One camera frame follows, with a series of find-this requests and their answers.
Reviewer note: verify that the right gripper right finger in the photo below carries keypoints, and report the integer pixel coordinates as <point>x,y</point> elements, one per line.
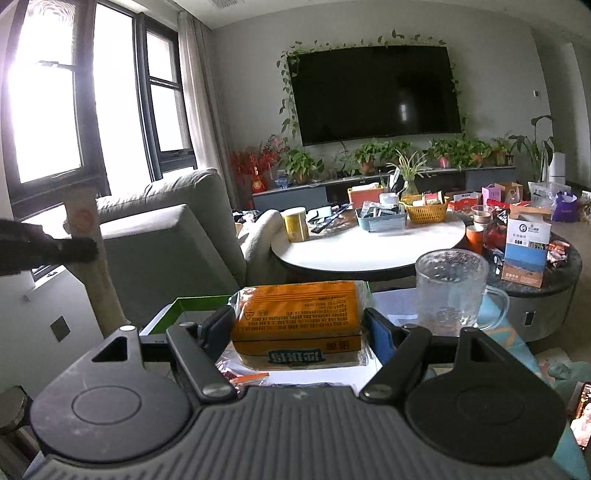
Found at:
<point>401,351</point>

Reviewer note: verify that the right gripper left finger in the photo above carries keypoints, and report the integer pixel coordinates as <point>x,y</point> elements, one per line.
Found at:
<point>197,347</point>

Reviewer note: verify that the long beige snack packet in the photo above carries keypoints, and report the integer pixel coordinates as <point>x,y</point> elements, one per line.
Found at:
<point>83,225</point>

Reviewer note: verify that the orange cracker package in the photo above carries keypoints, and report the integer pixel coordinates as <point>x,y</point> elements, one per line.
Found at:
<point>315,325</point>

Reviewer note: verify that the green cardboard box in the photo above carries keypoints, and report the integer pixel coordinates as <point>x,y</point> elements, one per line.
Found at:
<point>192,309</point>

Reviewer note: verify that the clear glass mug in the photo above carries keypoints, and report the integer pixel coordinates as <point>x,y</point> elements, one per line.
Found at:
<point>452,293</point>

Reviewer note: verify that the white round coffee table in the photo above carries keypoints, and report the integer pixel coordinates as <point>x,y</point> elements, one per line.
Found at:
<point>355,254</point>

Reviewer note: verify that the grey sofa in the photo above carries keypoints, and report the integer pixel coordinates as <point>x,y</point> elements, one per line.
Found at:
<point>177,238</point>

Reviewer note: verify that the blue storage basket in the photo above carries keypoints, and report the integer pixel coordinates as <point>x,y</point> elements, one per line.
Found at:
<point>386,222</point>

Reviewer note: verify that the yellow woven basket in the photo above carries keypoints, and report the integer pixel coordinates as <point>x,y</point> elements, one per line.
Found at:
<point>421,213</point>

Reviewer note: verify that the orange cup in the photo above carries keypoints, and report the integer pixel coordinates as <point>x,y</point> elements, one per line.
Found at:
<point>475,238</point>

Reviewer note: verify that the dark round side table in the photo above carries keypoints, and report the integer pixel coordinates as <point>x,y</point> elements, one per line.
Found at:
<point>537,313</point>

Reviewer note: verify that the yellow tin can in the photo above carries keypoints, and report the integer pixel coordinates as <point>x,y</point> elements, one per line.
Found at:
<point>296,224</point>

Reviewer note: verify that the blue white carton box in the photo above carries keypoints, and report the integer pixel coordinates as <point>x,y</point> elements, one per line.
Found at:
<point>527,241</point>

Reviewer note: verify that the dark framed window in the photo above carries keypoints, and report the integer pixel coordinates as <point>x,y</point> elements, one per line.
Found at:
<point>91,97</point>

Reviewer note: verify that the potted spider plant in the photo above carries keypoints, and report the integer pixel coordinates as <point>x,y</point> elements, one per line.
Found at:
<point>409,167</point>

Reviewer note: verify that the red flower decoration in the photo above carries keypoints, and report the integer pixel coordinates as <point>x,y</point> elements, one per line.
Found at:
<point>254,162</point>

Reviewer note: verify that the smartphone with lit screen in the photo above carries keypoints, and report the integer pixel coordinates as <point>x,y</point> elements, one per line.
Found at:
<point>581,422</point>

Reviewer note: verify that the purple gift bag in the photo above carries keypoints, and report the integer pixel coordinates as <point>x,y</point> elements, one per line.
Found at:
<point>565,207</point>

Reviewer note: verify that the beige curtain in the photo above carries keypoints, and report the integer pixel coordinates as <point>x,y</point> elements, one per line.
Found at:
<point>205,125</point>

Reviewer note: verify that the white air purifier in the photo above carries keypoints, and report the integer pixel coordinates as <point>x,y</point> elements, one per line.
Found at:
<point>557,168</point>

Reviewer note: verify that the black wall television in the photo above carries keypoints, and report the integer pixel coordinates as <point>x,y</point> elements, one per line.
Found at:
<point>374,92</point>

